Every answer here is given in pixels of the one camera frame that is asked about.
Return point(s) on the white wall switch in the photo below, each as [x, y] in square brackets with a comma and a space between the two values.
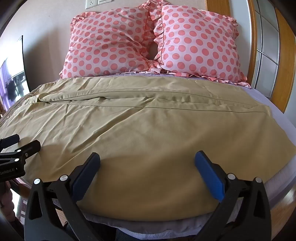
[105, 1]

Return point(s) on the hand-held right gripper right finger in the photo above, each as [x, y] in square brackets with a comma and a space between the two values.
[211, 179]

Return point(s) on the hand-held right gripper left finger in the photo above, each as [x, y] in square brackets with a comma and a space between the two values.
[83, 178]

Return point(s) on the bed with lavender sheet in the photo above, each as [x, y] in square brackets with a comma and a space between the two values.
[281, 148]

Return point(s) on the khaki pants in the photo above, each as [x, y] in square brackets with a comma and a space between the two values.
[143, 129]

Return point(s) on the wooden framed glass door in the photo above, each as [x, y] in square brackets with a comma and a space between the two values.
[266, 46]

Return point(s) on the pink polka dot pillow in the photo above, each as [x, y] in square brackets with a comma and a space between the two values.
[198, 42]
[108, 41]

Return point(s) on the white wall outlet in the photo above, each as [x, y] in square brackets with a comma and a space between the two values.
[91, 4]

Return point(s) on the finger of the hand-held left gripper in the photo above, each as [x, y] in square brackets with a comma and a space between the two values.
[12, 138]
[32, 146]

